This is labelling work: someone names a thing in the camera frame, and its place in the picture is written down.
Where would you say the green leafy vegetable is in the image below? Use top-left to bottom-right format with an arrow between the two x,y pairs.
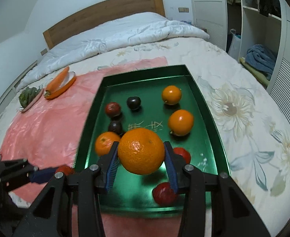
19,87 -> 41,109

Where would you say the floral bed sheet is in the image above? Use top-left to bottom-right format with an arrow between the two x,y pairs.
0,38 -> 290,236

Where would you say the green tray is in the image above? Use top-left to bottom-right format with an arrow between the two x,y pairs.
74,65 -> 229,218

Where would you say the white shopping bag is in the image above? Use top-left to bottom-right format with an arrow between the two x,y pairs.
228,29 -> 241,61

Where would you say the pink plastic sheet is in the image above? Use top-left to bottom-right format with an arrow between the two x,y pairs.
0,57 -> 180,236

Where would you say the white plate with greens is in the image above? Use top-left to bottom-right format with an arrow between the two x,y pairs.
19,88 -> 44,113

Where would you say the dark plum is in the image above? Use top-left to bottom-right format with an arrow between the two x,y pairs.
108,121 -> 123,135
127,96 -> 141,110

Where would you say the white wardrobe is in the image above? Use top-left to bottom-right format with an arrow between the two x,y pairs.
191,0 -> 290,123

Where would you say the orange white plate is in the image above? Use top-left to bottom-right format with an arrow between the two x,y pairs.
44,71 -> 76,100

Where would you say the blue towel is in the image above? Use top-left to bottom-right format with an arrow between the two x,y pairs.
245,44 -> 277,80

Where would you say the white radiator cabinet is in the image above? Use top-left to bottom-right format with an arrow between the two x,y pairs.
0,60 -> 38,115

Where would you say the carrot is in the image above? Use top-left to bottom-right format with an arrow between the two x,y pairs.
44,66 -> 69,97

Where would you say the white duvet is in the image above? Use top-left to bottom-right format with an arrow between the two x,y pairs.
17,12 -> 209,91

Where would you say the orange tangerine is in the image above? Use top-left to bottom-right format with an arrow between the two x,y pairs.
162,85 -> 182,105
168,109 -> 194,136
94,132 -> 121,156
118,128 -> 165,175

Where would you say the wooden headboard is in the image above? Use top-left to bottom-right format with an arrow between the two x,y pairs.
43,0 -> 165,49

